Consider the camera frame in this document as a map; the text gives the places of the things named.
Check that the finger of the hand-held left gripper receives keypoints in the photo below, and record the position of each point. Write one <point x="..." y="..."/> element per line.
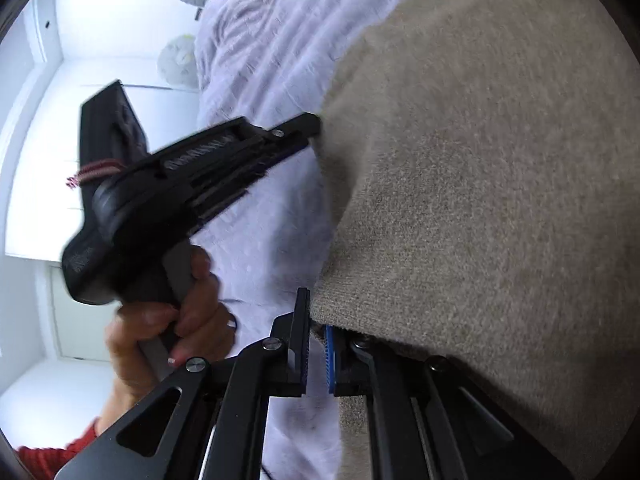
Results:
<point x="296" y="125"/>
<point x="282" y="154"/>

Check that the lavender fleece blanket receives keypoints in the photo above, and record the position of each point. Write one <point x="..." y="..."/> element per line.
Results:
<point x="260" y="60"/>

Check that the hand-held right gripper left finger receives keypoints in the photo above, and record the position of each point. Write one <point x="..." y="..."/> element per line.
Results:
<point x="300" y="345"/>

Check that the white drawer cabinet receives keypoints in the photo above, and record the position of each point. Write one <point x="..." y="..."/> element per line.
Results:
<point x="50" y="195"/>

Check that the white round plush toy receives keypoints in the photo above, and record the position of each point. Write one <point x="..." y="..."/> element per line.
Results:
<point x="175" y="62"/>

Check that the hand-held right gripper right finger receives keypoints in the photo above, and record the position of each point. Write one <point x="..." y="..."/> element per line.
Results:
<point x="330" y="360"/>

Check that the person's left hand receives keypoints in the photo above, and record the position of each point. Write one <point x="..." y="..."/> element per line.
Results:
<point x="205" y="310"/>

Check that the person's left forearm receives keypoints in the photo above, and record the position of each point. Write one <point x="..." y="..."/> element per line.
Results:
<point x="55" y="457"/>

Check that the olive green towel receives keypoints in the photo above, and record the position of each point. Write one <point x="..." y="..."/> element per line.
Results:
<point x="475" y="185"/>

